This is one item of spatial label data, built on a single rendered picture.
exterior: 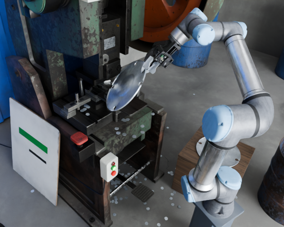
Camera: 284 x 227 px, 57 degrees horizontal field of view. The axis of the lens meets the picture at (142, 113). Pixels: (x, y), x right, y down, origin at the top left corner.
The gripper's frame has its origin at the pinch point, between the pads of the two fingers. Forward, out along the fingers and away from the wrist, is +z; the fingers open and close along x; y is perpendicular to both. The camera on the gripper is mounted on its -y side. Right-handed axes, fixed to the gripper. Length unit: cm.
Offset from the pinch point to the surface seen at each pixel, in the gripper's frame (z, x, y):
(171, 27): -21.1, 7.2, -24.8
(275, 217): 16, 130, 31
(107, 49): 6.2, -14.8, -13.5
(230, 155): 9, 88, 2
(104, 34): 1.1, -21.3, -12.2
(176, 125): 41, 104, -72
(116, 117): 31.0, 10.0, -4.2
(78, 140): 37.8, -9.6, 20.0
